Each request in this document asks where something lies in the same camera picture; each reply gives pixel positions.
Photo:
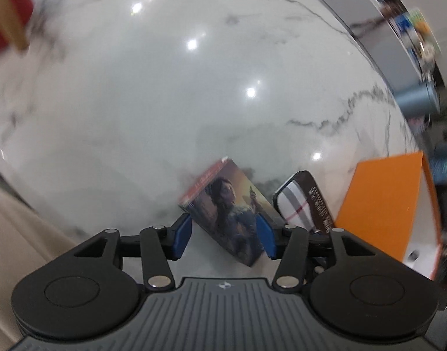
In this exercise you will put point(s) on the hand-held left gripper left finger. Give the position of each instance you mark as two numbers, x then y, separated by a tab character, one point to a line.
182	237

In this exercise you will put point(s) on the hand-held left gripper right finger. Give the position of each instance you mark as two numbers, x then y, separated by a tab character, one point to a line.
266	237

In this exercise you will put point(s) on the box with printed figure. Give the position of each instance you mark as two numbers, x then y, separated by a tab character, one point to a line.
227	204

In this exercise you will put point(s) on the large orange cardboard box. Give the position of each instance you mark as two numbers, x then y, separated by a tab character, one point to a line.
380	204

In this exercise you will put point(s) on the plaid flat box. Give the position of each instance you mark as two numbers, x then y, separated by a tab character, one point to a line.
300	201

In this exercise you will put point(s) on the beige seat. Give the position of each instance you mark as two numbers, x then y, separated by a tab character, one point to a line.
11	263

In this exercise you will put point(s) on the grey blue trash can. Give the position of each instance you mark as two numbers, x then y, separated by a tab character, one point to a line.
417	98

